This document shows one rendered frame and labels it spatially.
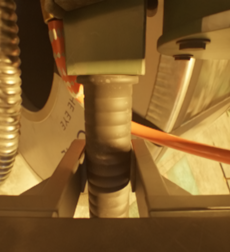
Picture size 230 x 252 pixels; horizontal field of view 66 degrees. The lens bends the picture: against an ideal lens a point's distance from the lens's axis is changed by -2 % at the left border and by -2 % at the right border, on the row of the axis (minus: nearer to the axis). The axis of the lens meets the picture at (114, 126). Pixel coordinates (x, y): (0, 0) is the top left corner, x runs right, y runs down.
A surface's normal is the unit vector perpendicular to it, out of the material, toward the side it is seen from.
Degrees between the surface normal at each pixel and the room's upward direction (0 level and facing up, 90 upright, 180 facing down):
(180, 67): 89
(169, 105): 88
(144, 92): 90
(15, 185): 0
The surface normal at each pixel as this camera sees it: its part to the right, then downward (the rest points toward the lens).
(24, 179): 0.63, -0.24
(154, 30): -0.69, 0.25
